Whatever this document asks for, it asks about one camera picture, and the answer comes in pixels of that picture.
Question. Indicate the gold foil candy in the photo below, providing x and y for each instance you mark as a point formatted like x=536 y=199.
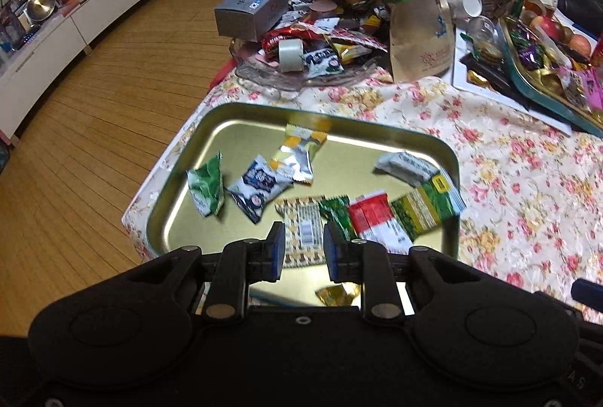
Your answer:
x=478 y=78
x=337 y=295

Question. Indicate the gold black patterned snack packet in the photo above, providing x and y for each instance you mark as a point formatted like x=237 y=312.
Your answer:
x=304 y=218

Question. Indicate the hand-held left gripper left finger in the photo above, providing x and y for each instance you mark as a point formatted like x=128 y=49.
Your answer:
x=278 y=249

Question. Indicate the pile of foil candies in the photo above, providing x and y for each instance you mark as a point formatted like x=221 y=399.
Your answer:
x=530 y=46

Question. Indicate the red white snack packet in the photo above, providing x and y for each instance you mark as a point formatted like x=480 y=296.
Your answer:
x=379 y=221

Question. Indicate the red yellow apple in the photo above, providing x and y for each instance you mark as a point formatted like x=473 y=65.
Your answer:
x=579 y=46

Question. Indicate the blue white snack packet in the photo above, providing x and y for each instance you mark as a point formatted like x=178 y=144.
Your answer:
x=259 y=188

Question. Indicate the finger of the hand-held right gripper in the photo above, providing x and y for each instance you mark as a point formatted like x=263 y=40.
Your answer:
x=586 y=290

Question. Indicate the kraft paper bag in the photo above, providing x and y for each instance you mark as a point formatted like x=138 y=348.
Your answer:
x=419 y=11

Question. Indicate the clear glass dish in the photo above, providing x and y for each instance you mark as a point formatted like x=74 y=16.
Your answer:
x=282 y=79

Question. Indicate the pile of mixed snack packets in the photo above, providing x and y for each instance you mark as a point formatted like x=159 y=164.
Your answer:
x=325 y=39

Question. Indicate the grey cardboard box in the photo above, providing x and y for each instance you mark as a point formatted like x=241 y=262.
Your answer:
x=249 y=11

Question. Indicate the pink snack bag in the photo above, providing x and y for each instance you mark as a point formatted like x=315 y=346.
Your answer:
x=586 y=89

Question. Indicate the black sofa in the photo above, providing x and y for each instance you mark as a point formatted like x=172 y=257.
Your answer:
x=582 y=9

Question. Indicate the yellow green snack packet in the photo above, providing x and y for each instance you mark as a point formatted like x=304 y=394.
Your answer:
x=426 y=204

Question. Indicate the silver yellow snack packet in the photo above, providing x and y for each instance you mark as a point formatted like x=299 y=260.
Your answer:
x=299 y=155

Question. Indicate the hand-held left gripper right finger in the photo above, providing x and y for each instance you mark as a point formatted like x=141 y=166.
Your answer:
x=331 y=252

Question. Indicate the floral tablecloth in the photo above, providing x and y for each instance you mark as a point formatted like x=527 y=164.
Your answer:
x=518 y=199

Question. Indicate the gold teal-rimmed tin tray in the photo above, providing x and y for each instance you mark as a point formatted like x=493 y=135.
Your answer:
x=358 y=143
x=532 y=82

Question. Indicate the white tv cabinet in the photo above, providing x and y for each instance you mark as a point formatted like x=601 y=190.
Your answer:
x=94 y=20

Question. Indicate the white tray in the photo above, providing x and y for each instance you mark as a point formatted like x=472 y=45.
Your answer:
x=518 y=105

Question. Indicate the small clear plastic jar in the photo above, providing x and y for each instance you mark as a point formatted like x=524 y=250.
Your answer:
x=485 y=39

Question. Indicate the white cup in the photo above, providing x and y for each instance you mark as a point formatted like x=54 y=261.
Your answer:
x=471 y=4

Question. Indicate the small white green snack packet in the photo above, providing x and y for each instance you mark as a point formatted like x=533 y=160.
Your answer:
x=407 y=166

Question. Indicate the green foil candy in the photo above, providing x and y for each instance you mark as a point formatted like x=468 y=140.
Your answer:
x=337 y=216

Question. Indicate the metal bowl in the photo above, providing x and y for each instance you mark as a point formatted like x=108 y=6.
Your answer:
x=41 y=4

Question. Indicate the clear tape roll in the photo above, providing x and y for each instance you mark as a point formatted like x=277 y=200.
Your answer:
x=292 y=56

